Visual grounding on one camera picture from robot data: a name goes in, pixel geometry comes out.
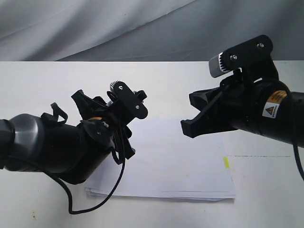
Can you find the grey backdrop cloth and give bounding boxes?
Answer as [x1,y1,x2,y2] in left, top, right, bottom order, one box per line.
[0,0,304,61]

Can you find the black camera cable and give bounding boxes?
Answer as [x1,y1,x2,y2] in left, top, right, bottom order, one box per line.
[220,71,304,182]
[45,102,133,215]

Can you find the white paper stack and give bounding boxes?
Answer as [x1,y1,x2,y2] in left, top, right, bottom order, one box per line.
[85,118,236,201]

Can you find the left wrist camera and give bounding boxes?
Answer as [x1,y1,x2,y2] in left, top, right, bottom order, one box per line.
[107,81,148,119]

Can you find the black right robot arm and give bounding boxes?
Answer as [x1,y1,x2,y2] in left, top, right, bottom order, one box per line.
[181,70,304,147]

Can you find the black right camera cable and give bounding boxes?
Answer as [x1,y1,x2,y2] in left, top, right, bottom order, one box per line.
[220,71,304,182]

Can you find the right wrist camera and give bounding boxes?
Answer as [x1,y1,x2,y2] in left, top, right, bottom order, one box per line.
[209,35,273,78]

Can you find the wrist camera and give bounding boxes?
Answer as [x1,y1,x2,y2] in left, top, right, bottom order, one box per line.
[107,81,148,119]
[209,35,273,78]

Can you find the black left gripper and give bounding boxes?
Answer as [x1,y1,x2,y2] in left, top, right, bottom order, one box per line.
[71,90,135,164]

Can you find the black left camera cable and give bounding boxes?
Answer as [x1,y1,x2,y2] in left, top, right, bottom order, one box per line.
[45,102,133,215]

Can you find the yellow tape marker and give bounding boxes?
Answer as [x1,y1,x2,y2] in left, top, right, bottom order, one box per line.
[223,157,230,169]

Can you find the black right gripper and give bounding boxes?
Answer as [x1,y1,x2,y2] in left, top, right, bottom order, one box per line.
[180,69,280,138]

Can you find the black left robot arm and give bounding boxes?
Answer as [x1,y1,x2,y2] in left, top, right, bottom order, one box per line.
[0,86,147,185]

